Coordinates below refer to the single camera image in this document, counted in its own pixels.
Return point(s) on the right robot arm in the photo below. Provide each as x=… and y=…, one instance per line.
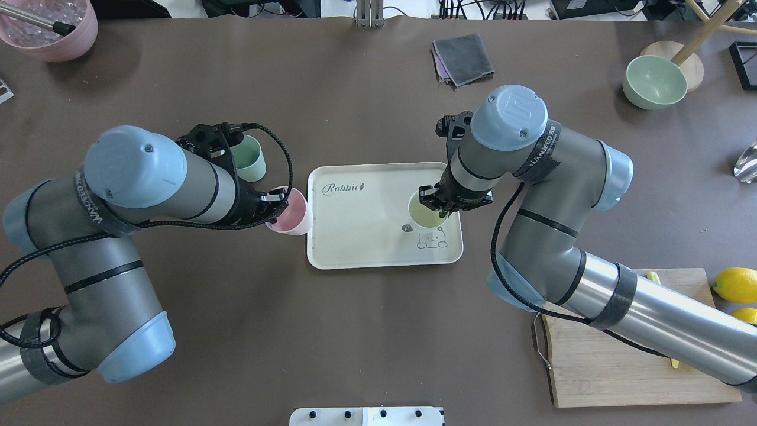
x=607, y=191

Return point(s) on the green bowl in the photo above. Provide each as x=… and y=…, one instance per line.
x=653, y=83

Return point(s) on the whole yellow lemon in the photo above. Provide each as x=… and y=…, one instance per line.
x=736, y=284
x=748, y=315

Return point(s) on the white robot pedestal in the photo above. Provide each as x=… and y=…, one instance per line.
x=376, y=415

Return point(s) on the wooden cutting board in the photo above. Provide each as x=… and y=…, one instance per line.
x=586, y=368

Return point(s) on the purple cloth under grey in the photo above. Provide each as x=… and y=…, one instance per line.
x=441, y=69

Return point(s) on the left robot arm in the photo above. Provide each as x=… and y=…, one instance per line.
x=131, y=180

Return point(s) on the metal tube in bowl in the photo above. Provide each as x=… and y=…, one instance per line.
x=60, y=28

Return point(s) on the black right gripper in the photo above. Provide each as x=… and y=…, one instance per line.
x=462, y=194

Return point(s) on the clear glass on stand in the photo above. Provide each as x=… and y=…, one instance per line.
x=744, y=169

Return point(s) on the wooden cup tree stand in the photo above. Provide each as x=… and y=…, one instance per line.
x=685, y=56

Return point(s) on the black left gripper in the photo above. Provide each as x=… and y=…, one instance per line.
x=246, y=205

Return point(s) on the pink cup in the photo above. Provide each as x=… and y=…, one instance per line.
x=296, y=218

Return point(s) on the grey folded cloth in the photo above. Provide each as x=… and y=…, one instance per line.
x=466, y=58

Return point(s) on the aluminium frame post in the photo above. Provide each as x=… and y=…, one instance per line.
x=369, y=13

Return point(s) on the green cup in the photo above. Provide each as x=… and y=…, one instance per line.
x=249, y=162

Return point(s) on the pink bowl with ice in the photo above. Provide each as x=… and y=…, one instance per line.
x=45, y=45

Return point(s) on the cream yellow cup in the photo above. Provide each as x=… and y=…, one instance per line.
x=423, y=216

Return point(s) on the cream rabbit tray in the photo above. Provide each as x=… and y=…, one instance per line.
x=361, y=218

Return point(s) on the yellow plastic knife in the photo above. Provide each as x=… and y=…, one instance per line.
x=654, y=277

